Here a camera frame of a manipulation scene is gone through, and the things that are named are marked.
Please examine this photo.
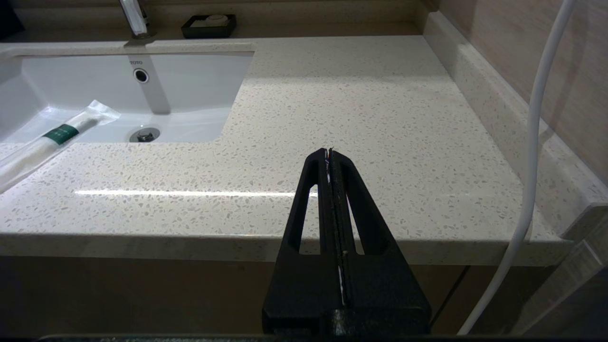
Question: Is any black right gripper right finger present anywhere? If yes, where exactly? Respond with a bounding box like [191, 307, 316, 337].
[329, 148, 432, 335]

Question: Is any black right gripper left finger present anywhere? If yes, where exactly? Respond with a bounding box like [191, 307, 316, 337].
[262, 148, 345, 335]

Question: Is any white cable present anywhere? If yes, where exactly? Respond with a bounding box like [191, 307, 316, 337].
[455, 0, 578, 335]

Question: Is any chrome faucet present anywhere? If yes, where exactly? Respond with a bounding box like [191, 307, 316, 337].
[119, 0, 157, 40]

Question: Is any white sink basin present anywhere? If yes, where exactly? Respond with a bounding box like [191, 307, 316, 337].
[0, 42, 257, 144]

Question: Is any chrome sink drain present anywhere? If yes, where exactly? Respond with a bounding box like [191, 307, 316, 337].
[129, 126, 161, 143]

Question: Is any wooden vanity cabinet front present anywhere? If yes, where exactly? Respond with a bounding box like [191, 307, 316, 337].
[0, 256, 561, 335]

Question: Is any speckled stone backsplash ledge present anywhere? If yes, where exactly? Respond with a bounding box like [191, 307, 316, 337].
[422, 10, 608, 238]

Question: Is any black soap dish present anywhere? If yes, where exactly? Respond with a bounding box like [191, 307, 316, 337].
[181, 14, 237, 39]

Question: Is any long packet with green band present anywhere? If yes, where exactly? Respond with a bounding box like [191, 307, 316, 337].
[0, 99, 122, 193]

